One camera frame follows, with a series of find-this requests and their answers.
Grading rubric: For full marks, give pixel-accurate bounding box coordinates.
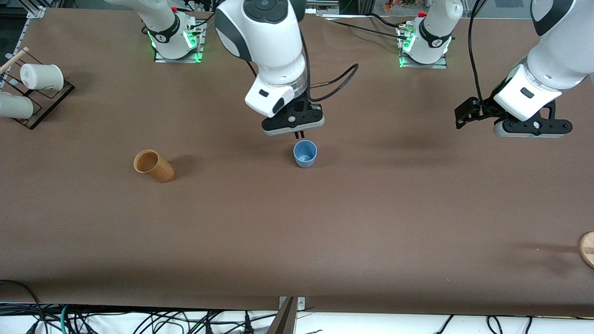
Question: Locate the blue cup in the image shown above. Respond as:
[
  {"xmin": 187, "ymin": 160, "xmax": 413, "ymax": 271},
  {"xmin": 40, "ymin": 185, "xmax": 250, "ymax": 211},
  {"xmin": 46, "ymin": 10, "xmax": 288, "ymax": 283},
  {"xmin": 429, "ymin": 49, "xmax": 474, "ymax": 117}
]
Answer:
[{"xmin": 293, "ymin": 140, "xmax": 318, "ymax": 168}]

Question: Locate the wooden cup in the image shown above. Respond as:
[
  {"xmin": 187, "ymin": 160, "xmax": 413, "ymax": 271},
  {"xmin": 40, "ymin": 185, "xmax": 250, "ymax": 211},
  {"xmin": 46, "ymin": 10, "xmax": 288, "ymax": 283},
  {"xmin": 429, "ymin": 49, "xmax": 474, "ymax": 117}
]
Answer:
[{"xmin": 134, "ymin": 149, "xmax": 175, "ymax": 183}]

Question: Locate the white cup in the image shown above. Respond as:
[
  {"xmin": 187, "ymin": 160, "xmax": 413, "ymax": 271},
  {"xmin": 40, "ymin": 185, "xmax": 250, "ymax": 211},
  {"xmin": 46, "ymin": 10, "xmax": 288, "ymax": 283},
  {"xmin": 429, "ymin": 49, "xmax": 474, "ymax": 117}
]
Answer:
[
  {"xmin": 0, "ymin": 92, "xmax": 34, "ymax": 119},
  {"xmin": 20, "ymin": 64, "xmax": 64, "ymax": 91}
]

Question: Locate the black cup rack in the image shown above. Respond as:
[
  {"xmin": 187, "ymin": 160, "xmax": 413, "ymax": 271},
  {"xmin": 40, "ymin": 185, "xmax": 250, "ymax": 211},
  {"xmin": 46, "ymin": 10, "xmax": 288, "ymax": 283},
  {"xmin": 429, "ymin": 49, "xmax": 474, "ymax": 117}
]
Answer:
[{"xmin": 0, "ymin": 49, "xmax": 76, "ymax": 130}]

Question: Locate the orange background item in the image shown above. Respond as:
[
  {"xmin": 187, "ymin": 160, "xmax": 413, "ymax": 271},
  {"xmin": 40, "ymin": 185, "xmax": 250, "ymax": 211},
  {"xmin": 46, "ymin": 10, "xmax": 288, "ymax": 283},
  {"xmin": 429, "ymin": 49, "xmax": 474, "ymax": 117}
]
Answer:
[{"xmin": 383, "ymin": 0, "xmax": 420, "ymax": 11}]

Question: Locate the round wooden disc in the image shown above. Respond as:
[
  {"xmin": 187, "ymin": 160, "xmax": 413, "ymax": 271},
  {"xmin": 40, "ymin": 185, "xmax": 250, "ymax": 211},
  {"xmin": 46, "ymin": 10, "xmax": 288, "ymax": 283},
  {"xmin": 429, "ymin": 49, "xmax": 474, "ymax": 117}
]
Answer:
[{"xmin": 578, "ymin": 231, "xmax": 594, "ymax": 270}]

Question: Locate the aluminium extrusion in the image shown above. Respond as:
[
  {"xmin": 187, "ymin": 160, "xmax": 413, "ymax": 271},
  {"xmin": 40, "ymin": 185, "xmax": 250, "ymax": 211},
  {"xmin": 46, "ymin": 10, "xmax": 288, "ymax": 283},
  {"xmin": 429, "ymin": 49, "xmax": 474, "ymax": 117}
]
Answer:
[{"xmin": 26, "ymin": 0, "xmax": 47, "ymax": 19}]

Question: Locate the wooden stick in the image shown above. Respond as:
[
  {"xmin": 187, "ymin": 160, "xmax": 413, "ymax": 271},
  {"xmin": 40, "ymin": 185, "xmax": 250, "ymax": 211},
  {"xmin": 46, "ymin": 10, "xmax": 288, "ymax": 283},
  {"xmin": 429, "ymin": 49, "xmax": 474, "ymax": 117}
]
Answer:
[{"xmin": 0, "ymin": 47, "xmax": 30, "ymax": 75}]

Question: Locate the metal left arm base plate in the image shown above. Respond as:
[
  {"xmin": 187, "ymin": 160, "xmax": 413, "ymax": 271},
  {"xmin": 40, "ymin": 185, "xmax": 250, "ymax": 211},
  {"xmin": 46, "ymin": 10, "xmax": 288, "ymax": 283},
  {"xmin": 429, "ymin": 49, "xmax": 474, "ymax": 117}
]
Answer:
[{"xmin": 399, "ymin": 26, "xmax": 448, "ymax": 69}]

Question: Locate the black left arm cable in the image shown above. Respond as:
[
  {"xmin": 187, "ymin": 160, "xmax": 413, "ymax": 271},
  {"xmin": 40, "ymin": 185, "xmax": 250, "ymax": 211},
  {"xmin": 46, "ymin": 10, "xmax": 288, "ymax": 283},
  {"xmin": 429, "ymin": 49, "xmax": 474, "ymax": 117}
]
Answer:
[{"xmin": 469, "ymin": 0, "xmax": 487, "ymax": 105}]

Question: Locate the aluminium frame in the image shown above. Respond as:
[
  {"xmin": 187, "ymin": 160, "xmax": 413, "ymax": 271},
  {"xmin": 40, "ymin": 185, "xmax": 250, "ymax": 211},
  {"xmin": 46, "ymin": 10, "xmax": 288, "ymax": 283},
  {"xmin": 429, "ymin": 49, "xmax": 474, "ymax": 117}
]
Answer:
[{"xmin": 304, "ymin": 0, "xmax": 340, "ymax": 14}]

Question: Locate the long black table cable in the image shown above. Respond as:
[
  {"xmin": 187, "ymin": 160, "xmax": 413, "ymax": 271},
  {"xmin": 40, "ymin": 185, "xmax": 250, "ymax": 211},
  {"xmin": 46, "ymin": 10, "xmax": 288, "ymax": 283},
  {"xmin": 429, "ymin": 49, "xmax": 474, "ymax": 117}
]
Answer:
[{"xmin": 330, "ymin": 19, "xmax": 410, "ymax": 41}]

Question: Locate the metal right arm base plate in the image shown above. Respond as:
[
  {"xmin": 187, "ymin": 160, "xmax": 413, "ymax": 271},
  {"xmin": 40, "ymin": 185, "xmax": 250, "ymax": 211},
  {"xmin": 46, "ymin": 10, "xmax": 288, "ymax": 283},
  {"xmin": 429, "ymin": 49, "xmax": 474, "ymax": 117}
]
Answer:
[{"xmin": 154, "ymin": 21, "xmax": 205, "ymax": 63}]

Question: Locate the short black table cable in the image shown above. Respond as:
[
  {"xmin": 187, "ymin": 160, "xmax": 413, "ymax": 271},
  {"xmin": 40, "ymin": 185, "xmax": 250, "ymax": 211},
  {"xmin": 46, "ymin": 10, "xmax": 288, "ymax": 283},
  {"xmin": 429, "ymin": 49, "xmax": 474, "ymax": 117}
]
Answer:
[{"xmin": 369, "ymin": 13, "xmax": 409, "ymax": 29}]

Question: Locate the black base cable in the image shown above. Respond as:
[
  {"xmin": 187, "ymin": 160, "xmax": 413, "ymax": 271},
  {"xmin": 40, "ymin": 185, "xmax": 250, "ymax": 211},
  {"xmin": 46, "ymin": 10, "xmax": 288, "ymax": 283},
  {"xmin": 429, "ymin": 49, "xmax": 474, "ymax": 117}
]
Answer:
[{"xmin": 188, "ymin": 9, "xmax": 219, "ymax": 31}]

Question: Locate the dark metal post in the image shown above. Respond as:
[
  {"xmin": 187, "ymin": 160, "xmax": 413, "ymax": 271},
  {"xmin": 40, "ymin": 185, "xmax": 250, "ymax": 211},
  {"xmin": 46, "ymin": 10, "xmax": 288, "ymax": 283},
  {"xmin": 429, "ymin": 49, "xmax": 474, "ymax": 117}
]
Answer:
[{"xmin": 265, "ymin": 297, "xmax": 298, "ymax": 334}]

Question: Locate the black looped cable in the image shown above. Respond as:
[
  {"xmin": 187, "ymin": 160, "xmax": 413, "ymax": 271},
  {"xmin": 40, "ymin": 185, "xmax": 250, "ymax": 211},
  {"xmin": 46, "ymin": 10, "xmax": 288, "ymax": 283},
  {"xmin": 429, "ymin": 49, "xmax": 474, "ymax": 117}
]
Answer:
[{"xmin": 0, "ymin": 279, "xmax": 45, "ymax": 334}]

